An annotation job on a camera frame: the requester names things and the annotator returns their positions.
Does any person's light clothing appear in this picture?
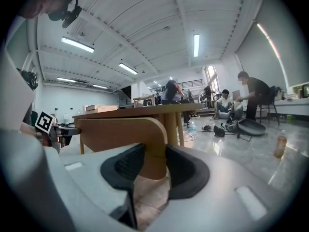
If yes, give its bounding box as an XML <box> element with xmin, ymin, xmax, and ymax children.
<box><xmin>0</xmin><ymin>47</ymin><xmax>35</xmax><ymax>131</ymax></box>

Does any wall light strip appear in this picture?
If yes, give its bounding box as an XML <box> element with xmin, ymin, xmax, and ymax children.
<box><xmin>256</xmin><ymin>22</ymin><xmax>290</xmax><ymax>88</ymax></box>

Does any flat wooden box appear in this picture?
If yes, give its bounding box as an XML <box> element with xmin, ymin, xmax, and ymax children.
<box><xmin>85</xmin><ymin>104</ymin><xmax>119</xmax><ymax>113</ymax></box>

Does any black chair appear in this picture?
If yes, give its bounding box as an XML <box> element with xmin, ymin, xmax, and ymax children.
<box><xmin>256</xmin><ymin>85</ymin><xmax>281</xmax><ymax>126</ymax></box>

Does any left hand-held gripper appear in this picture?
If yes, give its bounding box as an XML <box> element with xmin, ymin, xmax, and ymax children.
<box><xmin>34</xmin><ymin>111</ymin><xmax>82</xmax><ymax>154</ymax></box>

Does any grey beanbag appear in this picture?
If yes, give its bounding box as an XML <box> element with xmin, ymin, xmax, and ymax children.
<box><xmin>216</xmin><ymin>103</ymin><xmax>244</xmax><ymax>120</ymax></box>

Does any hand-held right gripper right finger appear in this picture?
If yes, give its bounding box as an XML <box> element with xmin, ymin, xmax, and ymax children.
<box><xmin>144</xmin><ymin>144</ymin><xmax>292</xmax><ymax>232</ymax></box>

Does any metal railing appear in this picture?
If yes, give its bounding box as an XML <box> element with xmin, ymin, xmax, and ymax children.
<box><xmin>149</xmin><ymin>79</ymin><xmax>204</xmax><ymax>93</ymax></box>

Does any open grey suitcase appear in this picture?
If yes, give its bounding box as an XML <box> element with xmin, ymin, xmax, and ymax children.
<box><xmin>237</xmin><ymin>118</ymin><xmax>267</xmax><ymax>137</ymax></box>

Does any small black bag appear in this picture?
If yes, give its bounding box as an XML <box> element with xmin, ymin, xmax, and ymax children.
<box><xmin>213</xmin><ymin>125</ymin><xmax>226</xmax><ymax>137</ymax></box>

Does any wooden coffee table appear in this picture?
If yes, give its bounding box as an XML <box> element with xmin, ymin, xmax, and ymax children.
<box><xmin>71</xmin><ymin>102</ymin><xmax>206</xmax><ymax>155</ymax></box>

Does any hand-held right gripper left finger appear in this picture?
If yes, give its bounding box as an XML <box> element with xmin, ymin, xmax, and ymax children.
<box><xmin>44</xmin><ymin>143</ymin><xmax>147</xmax><ymax>231</ymax></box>

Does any bright window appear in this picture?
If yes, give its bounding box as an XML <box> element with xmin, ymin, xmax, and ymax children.
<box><xmin>204</xmin><ymin>65</ymin><xmax>221</xmax><ymax>94</ymax></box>

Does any wooden drawer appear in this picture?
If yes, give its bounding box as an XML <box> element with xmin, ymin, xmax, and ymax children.
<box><xmin>77</xmin><ymin>116</ymin><xmax>169</xmax><ymax>181</ymax></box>

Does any white floor cable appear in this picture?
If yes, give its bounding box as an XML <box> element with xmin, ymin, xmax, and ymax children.
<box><xmin>183</xmin><ymin>126</ymin><xmax>201</xmax><ymax>143</ymax></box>

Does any amber drink bottle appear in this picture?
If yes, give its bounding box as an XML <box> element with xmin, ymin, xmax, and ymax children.
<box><xmin>273</xmin><ymin>129</ymin><xmax>288</xmax><ymax>159</ymax></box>

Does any black head-worn camera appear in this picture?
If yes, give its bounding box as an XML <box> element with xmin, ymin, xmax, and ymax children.
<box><xmin>48</xmin><ymin>0</ymin><xmax>83</xmax><ymax>29</ymax></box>

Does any white side counter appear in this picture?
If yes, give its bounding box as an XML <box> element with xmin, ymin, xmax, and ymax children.
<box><xmin>272</xmin><ymin>96</ymin><xmax>309</xmax><ymax>116</ymax></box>

